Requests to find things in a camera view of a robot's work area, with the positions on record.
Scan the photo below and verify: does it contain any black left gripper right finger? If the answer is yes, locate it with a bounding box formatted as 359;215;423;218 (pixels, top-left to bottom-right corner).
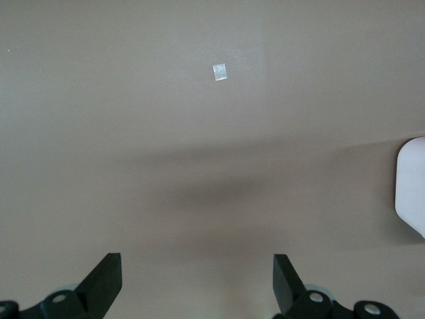
272;253;399;319

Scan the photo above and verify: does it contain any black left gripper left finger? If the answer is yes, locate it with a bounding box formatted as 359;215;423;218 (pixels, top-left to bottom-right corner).
0;253;123;319

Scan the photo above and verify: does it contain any small square tape piece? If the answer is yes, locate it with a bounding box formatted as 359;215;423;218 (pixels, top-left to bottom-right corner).
212;62;228;82

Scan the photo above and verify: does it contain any white container lid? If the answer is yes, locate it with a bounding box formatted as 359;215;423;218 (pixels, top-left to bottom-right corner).
394;136;425;241

